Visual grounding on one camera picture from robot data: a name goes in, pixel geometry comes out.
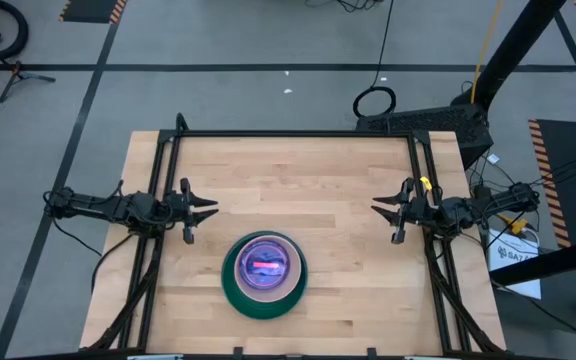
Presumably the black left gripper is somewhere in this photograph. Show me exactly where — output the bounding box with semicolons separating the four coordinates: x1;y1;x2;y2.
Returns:
165;178;220;246

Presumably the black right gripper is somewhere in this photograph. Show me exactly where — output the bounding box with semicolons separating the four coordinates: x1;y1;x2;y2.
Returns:
370;178;440;245

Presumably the small red transparent plate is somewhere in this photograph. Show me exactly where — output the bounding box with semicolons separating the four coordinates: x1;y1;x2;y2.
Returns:
239;238;291;292

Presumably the salmon pink plastic plate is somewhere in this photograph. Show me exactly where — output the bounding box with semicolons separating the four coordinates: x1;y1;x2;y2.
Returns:
233;235;303;304

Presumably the large dark green plate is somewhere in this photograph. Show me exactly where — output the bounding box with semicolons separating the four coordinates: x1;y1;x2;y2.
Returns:
220;230;310;322

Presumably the black computer case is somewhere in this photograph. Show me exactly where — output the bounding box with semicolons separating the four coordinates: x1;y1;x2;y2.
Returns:
356;103;495;171

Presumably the yellow plug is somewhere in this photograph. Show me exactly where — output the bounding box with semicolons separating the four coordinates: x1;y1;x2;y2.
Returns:
497;214;527;236

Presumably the white printed box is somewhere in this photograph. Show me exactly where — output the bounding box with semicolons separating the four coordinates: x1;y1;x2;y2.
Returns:
486;228;543;301

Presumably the black metal beam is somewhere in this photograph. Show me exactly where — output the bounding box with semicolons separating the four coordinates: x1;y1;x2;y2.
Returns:
489;234;576;287

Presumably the black slanted pole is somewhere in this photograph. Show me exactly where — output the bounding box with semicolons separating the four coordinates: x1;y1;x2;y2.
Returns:
450;0;568;109

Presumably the black tripod stand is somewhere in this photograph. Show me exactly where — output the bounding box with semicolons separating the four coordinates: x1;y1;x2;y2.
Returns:
0;60;57;104

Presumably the black metal table frame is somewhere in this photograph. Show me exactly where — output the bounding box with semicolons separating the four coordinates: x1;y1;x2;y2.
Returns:
85;113;507;360

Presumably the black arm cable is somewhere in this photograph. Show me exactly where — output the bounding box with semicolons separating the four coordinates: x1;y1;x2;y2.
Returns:
42;214;139;296

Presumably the black hanging cable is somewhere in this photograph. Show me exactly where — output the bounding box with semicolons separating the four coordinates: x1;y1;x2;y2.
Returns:
351;0;398;119

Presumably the yellow cable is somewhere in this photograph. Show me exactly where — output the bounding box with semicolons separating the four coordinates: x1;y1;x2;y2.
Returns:
470;0;504;105

